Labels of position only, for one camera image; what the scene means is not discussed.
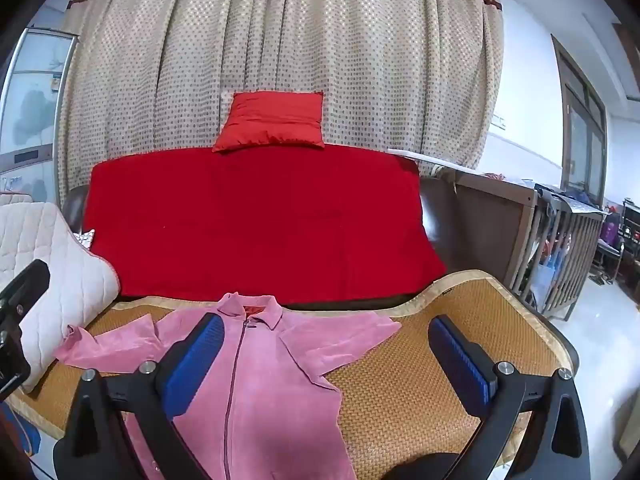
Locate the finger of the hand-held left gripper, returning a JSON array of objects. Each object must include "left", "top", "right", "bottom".
[{"left": 0, "top": 260, "right": 51, "bottom": 312}]

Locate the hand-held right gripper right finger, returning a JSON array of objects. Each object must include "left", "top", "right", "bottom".
[{"left": 427, "top": 315, "right": 598, "bottom": 480}]

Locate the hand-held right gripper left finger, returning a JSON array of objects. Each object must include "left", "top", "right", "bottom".
[{"left": 52, "top": 312, "right": 226, "bottom": 480}]

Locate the pink jacket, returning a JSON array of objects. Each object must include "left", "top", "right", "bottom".
[{"left": 54, "top": 293, "right": 402, "bottom": 480}]

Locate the white quilted cushion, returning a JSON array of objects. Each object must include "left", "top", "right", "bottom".
[{"left": 0, "top": 202, "right": 121, "bottom": 393}]

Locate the woven bamboo mat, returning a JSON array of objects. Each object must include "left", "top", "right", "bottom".
[{"left": 7, "top": 270, "right": 581, "bottom": 480}]

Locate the wooden crib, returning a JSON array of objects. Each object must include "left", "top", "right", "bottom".
[{"left": 435, "top": 167, "right": 606, "bottom": 321}]

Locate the red blanket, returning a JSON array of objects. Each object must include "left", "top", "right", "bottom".
[{"left": 81, "top": 144, "right": 447, "bottom": 298}]

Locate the dark wooden shelf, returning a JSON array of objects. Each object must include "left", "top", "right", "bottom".
[{"left": 592, "top": 199, "right": 640, "bottom": 286}]

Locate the white board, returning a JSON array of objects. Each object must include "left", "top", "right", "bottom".
[{"left": 387, "top": 147, "right": 481, "bottom": 168}]

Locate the red pillow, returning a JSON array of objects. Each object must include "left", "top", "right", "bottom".
[{"left": 212, "top": 91, "right": 326, "bottom": 153}]

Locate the dotted beige curtain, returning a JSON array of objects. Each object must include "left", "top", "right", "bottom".
[{"left": 55, "top": 0, "right": 506, "bottom": 201}]

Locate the wooden window frame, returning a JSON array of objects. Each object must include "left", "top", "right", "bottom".
[{"left": 551, "top": 34, "right": 610, "bottom": 208}]

